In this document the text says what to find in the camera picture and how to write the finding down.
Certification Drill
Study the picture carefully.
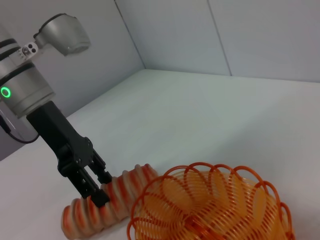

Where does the grey left wrist camera housing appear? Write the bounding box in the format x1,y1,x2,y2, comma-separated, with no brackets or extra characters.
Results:
33,13,92,57

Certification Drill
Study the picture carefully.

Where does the thin dark cable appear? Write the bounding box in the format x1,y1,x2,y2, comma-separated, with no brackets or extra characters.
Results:
0,109,40,144

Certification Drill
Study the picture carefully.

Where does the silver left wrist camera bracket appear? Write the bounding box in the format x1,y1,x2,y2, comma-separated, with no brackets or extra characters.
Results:
18,42,40,61

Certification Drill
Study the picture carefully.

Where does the orange woven plastic basket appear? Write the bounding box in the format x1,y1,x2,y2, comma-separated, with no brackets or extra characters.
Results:
126,162,296,240

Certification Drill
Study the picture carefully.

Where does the orange striped twisted bread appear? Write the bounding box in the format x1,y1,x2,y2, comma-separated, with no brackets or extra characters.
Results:
61,163,161,238

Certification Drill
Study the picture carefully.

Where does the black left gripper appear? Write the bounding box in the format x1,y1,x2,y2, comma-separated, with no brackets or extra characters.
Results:
26,101,114,209

